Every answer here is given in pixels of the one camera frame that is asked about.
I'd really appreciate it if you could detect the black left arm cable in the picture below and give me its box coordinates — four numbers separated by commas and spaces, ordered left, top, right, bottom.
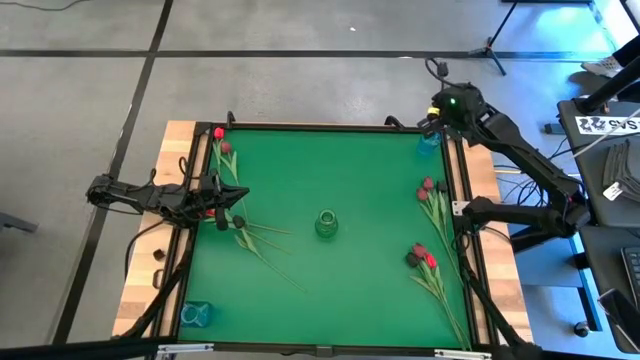
123, 219, 169, 281

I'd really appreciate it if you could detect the silver corner bracket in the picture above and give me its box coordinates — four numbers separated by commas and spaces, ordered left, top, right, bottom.
155, 342, 215, 357
433, 348, 494, 360

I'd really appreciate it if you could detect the stack of dark grey pads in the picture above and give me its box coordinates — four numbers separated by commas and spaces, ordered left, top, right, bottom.
602, 138, 640, 202

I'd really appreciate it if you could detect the person's leg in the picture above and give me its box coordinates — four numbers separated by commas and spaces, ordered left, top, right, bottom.
610, 33, 640, 69

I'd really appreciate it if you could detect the grey keyboard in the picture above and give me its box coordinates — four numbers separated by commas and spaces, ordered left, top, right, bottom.
621, 245, 640, 309

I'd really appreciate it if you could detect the pale blue glass vase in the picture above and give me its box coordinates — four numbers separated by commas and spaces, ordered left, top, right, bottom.
179, 300, 214, 329

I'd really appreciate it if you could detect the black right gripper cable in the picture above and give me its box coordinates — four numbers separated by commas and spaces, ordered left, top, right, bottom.
424, 57, 451, 91

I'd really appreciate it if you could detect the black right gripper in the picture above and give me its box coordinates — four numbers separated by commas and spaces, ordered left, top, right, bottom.
418, 82, 486, 139

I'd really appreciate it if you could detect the person's foot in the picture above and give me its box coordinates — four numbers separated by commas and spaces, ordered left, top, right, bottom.
579, 55, 624, 79

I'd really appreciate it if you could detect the black diagonal frame strut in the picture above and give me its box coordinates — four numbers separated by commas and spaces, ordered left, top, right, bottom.
457, 234, 544, 360
117, 239, 196, 341

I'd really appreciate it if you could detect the black horizontal frame beam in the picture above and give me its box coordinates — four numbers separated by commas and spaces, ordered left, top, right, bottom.
0, 335, 174, 360

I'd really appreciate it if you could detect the grey chair foot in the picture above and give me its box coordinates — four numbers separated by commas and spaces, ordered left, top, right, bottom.
0, 211, 39, 234

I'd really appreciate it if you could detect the white printed label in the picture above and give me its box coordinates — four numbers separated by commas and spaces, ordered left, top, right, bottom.
574, 115, 640, 136

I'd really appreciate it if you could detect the black phone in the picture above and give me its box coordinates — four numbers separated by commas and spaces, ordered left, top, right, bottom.
597, 288, 640, 351

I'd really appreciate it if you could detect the thin black floor cable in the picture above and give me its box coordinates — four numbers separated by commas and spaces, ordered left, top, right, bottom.
0, 0, 69, 12

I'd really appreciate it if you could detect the black slanted pole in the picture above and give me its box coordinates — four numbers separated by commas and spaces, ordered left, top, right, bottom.
574, 53, 640, 115

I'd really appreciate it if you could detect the black aluminium table frame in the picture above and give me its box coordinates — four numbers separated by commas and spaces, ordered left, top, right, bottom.
169, 119, 499, 357

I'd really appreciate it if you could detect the white cable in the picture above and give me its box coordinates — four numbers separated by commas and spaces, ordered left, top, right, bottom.
572, 107, 640, 159

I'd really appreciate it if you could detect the black artificial tulip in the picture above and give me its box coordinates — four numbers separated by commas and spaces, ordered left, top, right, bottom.
436, 180, 459, 261
405, 253, 466, 346
232, 214, 306, 293

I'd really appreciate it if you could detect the green table mat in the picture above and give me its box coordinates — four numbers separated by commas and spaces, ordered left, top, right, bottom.
178, 128, 474, 350

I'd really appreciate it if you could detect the teal blue glass vase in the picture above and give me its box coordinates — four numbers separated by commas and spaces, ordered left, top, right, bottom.
417, 130, 444, 157

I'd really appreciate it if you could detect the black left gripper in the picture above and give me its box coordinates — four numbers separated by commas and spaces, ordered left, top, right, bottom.
195, 172, 250, 219

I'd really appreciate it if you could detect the black desk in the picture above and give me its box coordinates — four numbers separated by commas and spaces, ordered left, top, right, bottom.
556, 98, 640, 229
578, 224, 640, 354

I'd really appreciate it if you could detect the green glass vase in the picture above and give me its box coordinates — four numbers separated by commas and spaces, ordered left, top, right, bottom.
314, 208, 340, 240

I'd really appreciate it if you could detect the black tripod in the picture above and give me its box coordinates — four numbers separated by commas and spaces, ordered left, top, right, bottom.
467, 0, 524, 77

